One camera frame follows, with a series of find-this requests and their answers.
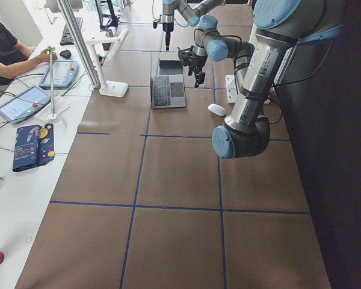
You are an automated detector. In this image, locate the metal rod with green tip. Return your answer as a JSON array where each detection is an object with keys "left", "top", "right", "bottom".
[{"left": 48, "top": 46, "right": 58, "bottom": 121}]

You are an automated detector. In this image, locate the black mouse pad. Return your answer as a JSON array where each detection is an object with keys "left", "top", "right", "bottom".
[{"left": 158, "top": 59, "right": 183, "bottom": 75}]

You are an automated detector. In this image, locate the upper teach pendant tablet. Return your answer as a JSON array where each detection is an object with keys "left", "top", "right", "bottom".
[{"left": 39, "top": 60, "right": 79, "bottom": 89}]

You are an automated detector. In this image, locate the blue space pattern pouch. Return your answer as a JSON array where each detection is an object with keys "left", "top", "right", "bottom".
[{"left": 12, "top": 123, "right": 55, "bottom": 172}]

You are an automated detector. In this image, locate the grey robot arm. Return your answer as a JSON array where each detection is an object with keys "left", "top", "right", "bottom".
[
  {"left": 197, "top": 1, "right": 347, "bottom": 159},
  {"left": 159, "top": 0, "right": 226, "bottom": 51}
]

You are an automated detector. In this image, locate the lower teach pendant tablet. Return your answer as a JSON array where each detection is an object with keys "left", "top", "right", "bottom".
[{"left": 0, "top": 85, "right": 51, "bottom": 124}]

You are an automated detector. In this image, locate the aluminium frame post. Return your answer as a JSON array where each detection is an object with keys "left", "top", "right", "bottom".
[{"left": 57, "top": 0, "right": 100, "bottom": 89}]

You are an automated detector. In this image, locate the grey laptop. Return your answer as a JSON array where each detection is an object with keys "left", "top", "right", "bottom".
[{"left": 150, "top": 74, "right": 187, "bottom": 109}]

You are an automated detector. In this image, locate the white desk lamp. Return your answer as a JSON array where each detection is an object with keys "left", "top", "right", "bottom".
[{"left": 86, "top": 28, "right": 129, "bottom": 98}]

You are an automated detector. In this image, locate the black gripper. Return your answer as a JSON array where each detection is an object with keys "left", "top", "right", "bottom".
[
  {"left": 187, "top": 54, "right": 206, "bottom": 88},
  {"left": 162, "top": 22, "right": 173, "bottom": 51}
]

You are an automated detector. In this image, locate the black desk mouse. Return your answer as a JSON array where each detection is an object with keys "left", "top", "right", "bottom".
[{"left": 60, "top": 49, "right": 72, "bottom": 60}]

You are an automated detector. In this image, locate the person in black shirt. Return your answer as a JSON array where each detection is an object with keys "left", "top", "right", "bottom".
[{"left": 0, "top": 22, "right": 57, "bottom": 85}]

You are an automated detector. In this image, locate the teach pendant tablet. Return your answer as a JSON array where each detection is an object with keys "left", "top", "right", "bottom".
[
  {"left": 39, "top": 60, "right": 79, "bottom": 89},
  {"left": 0, "top": 85, "right": 51, "bottom": 124}
]

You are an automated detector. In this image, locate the white computer mouse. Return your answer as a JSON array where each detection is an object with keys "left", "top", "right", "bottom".
[{"left": 208, "top": 104, "right": 226, "bottom": 116}]

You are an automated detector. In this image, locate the black keyboard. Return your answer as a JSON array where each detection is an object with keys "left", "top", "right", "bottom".
[{"left": 60, "top": 17, "right": 84, "bottom": 46}]

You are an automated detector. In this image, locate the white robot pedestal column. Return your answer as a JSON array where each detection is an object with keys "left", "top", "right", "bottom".
[{"left": 224, "top": 74, "right": 271, "bottom": 105}]

